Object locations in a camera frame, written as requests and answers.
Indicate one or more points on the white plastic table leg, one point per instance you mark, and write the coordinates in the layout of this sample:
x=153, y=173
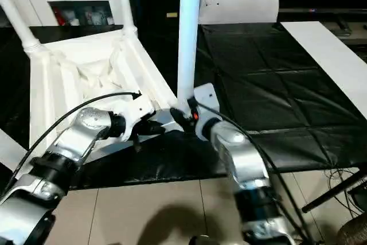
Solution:
x=20, y=24
x=11, y=150
x=126, y=4
x=187, y=41

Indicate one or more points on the white plastic table top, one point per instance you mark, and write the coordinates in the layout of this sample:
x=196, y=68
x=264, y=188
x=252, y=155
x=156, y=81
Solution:
x=71, y=64

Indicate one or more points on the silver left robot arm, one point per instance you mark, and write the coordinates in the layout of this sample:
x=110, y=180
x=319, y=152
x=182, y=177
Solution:
x=80, y=133

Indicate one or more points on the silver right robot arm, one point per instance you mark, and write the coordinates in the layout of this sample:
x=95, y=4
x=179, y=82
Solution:
x=243, y=153

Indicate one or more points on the small yellow label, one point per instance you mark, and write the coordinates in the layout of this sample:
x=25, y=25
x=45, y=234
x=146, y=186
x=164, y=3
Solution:
x=171, y=14

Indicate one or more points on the small white jar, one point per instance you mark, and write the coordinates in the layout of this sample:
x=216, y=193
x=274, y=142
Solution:
x=109, y=21
x=74, y=22

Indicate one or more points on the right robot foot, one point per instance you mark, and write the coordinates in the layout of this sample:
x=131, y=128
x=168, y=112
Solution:
x=200, y=240

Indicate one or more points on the white plastic chair shell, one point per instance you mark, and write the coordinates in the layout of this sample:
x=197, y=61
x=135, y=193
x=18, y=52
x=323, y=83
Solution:
x=243, y=4

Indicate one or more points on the red packet in cabinet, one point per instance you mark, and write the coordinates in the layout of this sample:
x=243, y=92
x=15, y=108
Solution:
x=58, y=17

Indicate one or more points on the white side table board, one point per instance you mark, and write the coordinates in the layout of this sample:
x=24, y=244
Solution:
x=329, y=55

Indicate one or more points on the black stand leg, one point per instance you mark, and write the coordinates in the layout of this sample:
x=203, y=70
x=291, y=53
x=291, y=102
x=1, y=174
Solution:
x=329, y=196

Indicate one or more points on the black flat monitor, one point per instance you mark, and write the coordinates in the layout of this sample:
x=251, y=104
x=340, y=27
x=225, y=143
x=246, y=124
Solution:
x=329, y=11

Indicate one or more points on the olive mottled bag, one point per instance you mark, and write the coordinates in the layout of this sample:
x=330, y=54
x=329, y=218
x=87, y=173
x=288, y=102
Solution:
x=354, y=233

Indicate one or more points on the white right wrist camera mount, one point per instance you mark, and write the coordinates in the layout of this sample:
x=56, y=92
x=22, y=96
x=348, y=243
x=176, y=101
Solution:
x=206, y=93

